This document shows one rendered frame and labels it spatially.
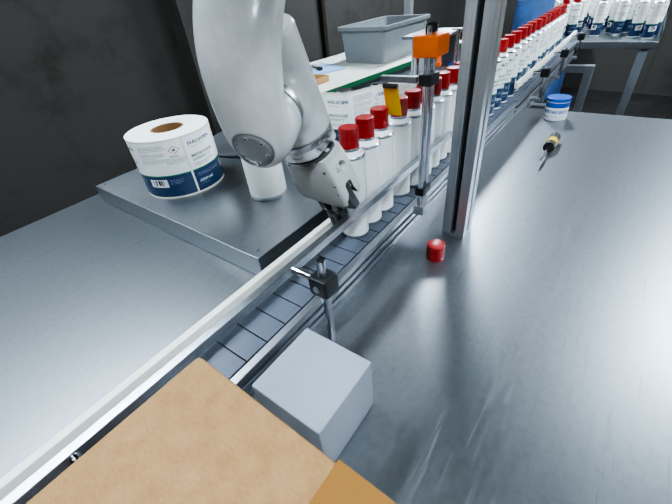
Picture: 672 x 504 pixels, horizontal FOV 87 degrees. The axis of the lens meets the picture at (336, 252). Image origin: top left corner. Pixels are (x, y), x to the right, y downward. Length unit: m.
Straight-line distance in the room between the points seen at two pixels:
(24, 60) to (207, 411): 2.77
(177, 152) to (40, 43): 2.04
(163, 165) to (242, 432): 0.82
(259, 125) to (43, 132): 2.59
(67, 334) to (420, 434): 0.61
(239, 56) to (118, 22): 2.67
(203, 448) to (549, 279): 0.63
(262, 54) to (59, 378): 0.57
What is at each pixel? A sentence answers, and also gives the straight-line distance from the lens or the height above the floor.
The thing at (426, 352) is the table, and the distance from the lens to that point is 0.55.
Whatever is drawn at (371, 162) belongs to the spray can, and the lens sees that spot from 0.65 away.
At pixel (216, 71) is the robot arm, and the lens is 0.37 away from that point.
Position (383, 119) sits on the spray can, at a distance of 0.68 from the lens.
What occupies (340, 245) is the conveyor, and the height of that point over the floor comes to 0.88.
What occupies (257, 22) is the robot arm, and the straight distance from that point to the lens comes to 0.36.
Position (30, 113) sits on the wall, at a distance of 2.91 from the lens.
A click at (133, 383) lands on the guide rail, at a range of 0.52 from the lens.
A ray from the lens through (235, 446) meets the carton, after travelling 0.18.
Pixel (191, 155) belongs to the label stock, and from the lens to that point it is 0.95.
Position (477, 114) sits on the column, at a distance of 0.66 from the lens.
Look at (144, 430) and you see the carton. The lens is 0.20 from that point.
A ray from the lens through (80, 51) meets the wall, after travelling 2.95.
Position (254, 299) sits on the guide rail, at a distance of 0.47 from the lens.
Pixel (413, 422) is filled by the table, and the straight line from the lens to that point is 0.50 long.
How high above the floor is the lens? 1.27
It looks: 37 degrees down
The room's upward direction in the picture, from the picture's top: 7 degrees counter-clockwise
